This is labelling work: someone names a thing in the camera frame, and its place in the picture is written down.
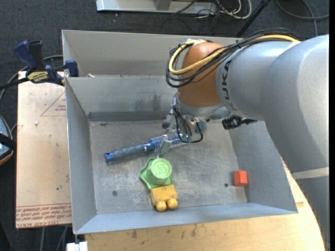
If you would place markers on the orange small block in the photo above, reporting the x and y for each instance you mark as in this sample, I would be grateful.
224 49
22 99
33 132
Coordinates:
240 178

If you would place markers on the yellow toy block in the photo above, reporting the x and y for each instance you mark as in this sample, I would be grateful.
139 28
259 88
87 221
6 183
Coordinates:
163 196

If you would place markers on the brown cardboard board red print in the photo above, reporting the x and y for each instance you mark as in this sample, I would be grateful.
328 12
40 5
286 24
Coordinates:
42 150

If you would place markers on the green cup with number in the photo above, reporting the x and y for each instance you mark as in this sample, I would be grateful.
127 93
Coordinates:
159 170

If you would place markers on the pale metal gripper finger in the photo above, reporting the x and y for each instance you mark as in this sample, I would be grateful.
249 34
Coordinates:
166 147
160 152

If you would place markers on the grey metal bin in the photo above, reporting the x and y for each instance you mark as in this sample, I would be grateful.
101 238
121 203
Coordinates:
199 171

